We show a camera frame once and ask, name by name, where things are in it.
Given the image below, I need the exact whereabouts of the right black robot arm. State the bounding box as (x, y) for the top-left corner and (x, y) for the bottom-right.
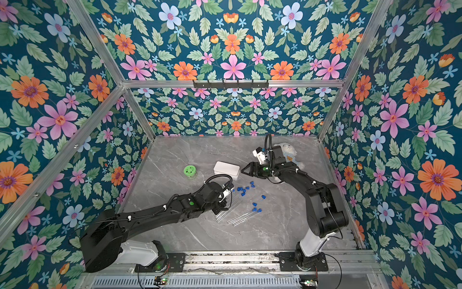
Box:
(241, 133), (349, 270)

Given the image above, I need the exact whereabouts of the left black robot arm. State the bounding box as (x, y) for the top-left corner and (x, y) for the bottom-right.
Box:
(80, 174), (233, 273)

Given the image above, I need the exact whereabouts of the white rectangular plastic box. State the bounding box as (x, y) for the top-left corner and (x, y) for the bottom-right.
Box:
(214, 161), (241, 180)

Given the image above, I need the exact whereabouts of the green lidded small jar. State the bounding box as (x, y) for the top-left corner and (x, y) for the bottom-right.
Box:
(184, 165), (197, 179)

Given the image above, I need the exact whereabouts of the white teddy bear blue shirt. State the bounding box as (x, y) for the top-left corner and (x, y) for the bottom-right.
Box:
(278, 143), (305, 169)

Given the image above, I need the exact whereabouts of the white ventilation grille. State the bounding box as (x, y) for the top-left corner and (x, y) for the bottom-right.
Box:
(91, 275), (301, 289)

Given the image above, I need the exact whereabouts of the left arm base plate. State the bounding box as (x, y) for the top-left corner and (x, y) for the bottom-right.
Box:
(135, 253), (186, 273)

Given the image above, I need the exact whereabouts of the black hook rail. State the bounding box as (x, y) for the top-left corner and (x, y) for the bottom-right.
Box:
(192, 80), (270, 89)

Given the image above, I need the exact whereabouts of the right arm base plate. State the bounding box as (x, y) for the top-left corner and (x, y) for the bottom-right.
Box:
(275, 251), (328, 272)

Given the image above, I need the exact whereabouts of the aluminium front rail frame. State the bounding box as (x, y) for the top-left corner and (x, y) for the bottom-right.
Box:
(80, 250), (383, 282)

